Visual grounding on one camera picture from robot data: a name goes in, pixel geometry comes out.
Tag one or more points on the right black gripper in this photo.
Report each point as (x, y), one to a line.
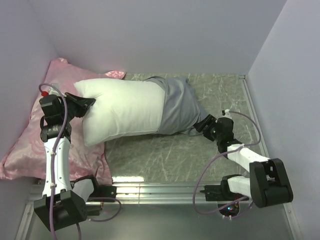
(209, 120)

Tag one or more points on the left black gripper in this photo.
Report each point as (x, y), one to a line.
(82, 103)

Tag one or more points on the grey satin pillowcase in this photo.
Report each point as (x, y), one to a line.
(181, 108)

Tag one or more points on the white pillow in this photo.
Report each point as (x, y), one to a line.
(122, 108)

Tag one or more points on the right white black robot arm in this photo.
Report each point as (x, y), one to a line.
(268, 183)

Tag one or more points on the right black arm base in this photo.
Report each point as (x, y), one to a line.
(220, 197)

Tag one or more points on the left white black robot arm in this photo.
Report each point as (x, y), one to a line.
(62, 204)

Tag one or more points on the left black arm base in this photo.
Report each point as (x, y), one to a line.
(95, 202)

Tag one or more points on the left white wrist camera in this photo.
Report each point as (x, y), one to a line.
(49, 89)

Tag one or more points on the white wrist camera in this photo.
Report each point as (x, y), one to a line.
(49, 89)
(226, 114)

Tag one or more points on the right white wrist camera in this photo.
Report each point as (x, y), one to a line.
(226, 114)

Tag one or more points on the aluminium mounting rail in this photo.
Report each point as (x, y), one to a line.
(165, 212)

